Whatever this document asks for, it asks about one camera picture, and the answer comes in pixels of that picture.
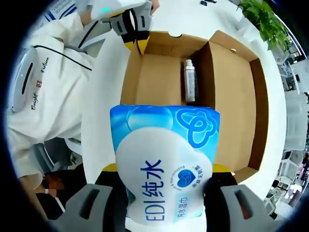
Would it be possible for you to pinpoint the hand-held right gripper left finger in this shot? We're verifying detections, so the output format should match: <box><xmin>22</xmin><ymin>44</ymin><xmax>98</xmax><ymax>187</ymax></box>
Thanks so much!
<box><xmin>48</xmin><ymin>162</ymin><xmax>128</xmax><ymax>232</ymax></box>

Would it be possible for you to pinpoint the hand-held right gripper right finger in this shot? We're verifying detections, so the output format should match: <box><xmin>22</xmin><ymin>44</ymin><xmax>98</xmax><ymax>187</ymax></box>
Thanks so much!
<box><xmin>204</xmin><ymin>163</ymin><xmax>278</xmax><ymax>232</ymax></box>

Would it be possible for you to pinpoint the silver spray bottle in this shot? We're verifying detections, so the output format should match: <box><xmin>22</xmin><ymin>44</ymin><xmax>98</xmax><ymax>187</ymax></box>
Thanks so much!
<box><xmin>183</xmin><ymin>58</ymin><xmax>200</xmax><ymax>103</ymax></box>

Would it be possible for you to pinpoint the soft blue wet wipes pack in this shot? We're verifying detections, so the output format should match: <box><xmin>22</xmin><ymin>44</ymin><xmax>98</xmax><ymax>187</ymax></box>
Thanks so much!
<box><xmin>110</xmin><ymin>104</ymin><xmax>221</xmax><ymax>232</ymax></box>

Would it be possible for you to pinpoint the brown cardboard shoe box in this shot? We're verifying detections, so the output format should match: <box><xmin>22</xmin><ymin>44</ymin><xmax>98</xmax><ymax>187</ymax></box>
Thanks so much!
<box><xmin>120</xmin><ymin>30</ymin><xmax>269</xmax><ymax>184</ymax></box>

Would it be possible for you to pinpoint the person's left hand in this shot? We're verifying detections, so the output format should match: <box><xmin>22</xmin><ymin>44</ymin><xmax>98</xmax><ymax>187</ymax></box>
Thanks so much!
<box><xmin>149</xmin><ymin>0</ymin><xmax>162</xmax><ymax>15</ymax></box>

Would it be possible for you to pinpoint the grey office chair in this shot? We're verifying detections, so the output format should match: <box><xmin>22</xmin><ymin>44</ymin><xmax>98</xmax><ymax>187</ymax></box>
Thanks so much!
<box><xmin>31</xmin><ymin>139</ymin><xmax>83</xmax><ymax>174</ymax></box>

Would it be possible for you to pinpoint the person's white shirt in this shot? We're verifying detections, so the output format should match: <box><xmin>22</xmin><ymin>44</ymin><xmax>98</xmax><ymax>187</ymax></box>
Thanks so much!
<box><xmin>7</xmin><ymin>12</ymin><xmax>107</xmax><ymax>179</ymax></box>

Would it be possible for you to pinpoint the white chest device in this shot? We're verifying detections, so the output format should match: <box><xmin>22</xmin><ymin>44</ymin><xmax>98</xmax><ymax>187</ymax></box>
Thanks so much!
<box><xmin>9</xmin><ymin>45</ymin><xmax>41</xmax><ymax>113</ymax></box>

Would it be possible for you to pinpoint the green potted plant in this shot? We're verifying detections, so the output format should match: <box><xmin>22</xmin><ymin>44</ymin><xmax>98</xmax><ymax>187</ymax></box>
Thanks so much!
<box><xmin>238</xmin><ymin>0</ymin><xmax>290</xmax><ymax>50</ymax></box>

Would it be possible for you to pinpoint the black device cable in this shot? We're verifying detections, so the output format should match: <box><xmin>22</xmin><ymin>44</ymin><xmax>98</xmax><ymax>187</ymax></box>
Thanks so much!
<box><xmin>32</xmin><ymin>44</ymin><xmax>93</xmax><ymax>72</ymax></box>

